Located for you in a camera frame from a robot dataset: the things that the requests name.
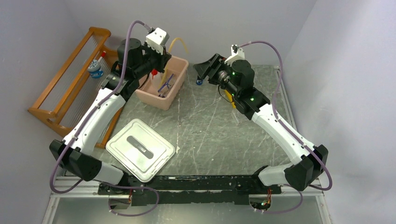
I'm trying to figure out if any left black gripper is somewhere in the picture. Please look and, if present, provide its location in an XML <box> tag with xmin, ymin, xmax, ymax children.
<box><xmin>134</xmin><ymin>41</ymin><xmax>171</xmax><ymax>78</ymax></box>

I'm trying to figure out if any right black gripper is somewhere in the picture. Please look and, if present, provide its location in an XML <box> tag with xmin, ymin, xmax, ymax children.
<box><xmin>193</xmin><ymin>53</ymin><xmax>240</xmax><ymax>98</ymax></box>

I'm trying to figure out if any white bin lid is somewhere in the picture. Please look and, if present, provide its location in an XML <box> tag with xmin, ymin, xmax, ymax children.
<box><xmin>106</xmin><ymin>119</ymin><xmax>176</xmax><ymax>182</ymax></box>

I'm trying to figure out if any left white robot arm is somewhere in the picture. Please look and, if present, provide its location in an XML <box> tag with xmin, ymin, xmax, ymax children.
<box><xmin>49</xmin><ymin>35</ymin><xmax>171</xmax><ymax>194</ymax></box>

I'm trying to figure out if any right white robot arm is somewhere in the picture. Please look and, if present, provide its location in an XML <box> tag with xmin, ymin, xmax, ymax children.
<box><xmin>193</xmin><ymin>54</ymin><xmax>328</xmax><ymax>193</ymax></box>

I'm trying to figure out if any red cap wash bottle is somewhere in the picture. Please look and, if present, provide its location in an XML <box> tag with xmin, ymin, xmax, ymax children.
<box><xmin>149</xmin><ymin>69</ymin><xmax>163</xmax><ymax>90</ymax></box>

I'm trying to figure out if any yellow test tube rack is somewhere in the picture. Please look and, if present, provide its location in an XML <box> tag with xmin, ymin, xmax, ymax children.
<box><xmin>224</xmin><ymin>90</ymin><xmax>236</xmax><ymax>109</ymax></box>

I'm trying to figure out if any pink plastic bin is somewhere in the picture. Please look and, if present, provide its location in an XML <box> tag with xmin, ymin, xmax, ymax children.
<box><xmin>134</xmin><ymin>56</ymin><xmax>189</xmax><ymax>111</ymax></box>

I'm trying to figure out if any red capped marker pen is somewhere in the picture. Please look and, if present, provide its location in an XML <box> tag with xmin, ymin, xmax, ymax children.
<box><xmin>98</xmin><ymin>51</ymin><xmax>106</xmax><ymax>62</ymax></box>

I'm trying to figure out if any blue white round container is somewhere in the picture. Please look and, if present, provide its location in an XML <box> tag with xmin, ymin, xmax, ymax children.
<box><xmin>87</xmin><ymin>60</ymin><xmax>103</xmax><ymax>78</ymax></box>

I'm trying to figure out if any wooden drying rack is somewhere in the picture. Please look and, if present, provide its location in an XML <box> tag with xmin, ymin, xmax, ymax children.
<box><xmin>28</xmin><ymin>27</ymin><xmax>118</xmax><ymax>137</ymax></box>

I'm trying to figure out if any black mounting rail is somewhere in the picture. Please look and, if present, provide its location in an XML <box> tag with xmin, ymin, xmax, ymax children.
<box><xmin>98</xmin><ymin>175</ymin><xmax>281</xmax><ymax>206</ymax></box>

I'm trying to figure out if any aluminium frame rail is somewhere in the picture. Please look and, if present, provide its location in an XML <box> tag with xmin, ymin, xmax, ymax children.
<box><xmin>51</xmin><ymin>176</ymin><xmax>332</xmax><ymax>224</ymax></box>

